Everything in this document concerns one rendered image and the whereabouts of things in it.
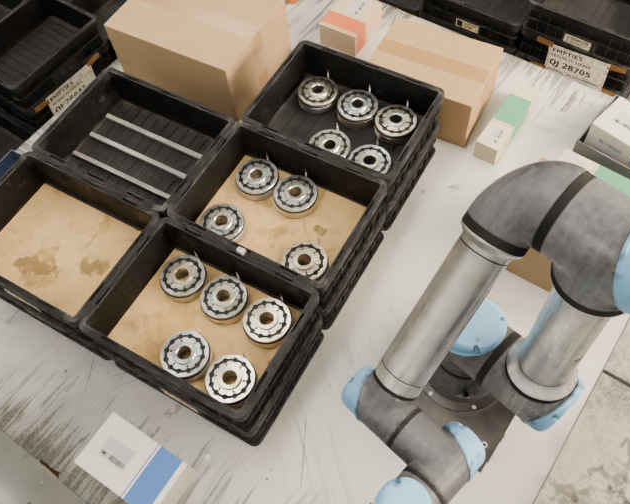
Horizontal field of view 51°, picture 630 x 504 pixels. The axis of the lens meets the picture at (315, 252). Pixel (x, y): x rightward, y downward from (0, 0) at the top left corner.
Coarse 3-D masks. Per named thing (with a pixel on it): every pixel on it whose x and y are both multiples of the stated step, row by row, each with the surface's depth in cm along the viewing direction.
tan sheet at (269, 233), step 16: (224, 192) 157; (320, 192) 156; (240, 208) 155; (256, 208) 155; (272, 208) 154; (320, 208) 153; (336, 208) 153; (352, 208) 153; (224, 224) 153; (256, 224) 152; (272, 224) 152; (288, 224) 152; (304, 224) 151; (320, 224) 151; (336, 224) 151; (352, 224) 151; (240, 240) 150; (256, 240) 150; (272, 240) 150; (288, 240) 150; (304, 240) 149; (320, 240) 149; (336, 240) 149; (272, 256) 148
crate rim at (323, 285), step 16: (256, 128) 154; (224, 144) 152; (288, 144) 151; (208, 160) 150; (320, 160) 148; (336, 160) 147; (368, 176) 145; (384, 192) 143; (176, 208) 145; (368, 208) 141; (224, 240) 139; (352, 240) 137; (256, 256) 137; (336, 256) 135; (288, 272) 134; (336, 272) 135; (320, 288) 132
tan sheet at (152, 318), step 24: (144, 288) 146; (144, 312) 143; (168, 312) 143; (192, 312) 142; (120, 336) 141; (144, 336) 140; (168, 336) 140; (216, 336) 139; (240, 336) 139; (264, 360) 136; (192, 384) 134; (240, 408) 131
